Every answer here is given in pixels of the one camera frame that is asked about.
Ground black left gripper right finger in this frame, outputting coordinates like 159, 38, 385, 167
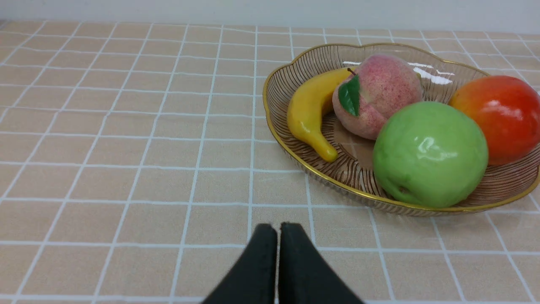
278, 223, 363, 304

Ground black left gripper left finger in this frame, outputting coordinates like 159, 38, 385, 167
203, 224, 278, 304

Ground clear gold-rimmed glass fruit plate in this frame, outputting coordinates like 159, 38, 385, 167
262, 43, 540, 217

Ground green apple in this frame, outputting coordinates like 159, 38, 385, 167
373, 101, 489, 208

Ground yellow plastic banana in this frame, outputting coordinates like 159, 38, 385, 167
287, 68, 351, 163

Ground pink peach with green leaf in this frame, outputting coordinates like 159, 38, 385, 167
332, 53, 423, 140

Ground red orange apple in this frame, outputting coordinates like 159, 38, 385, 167
448, 75, 540, 166

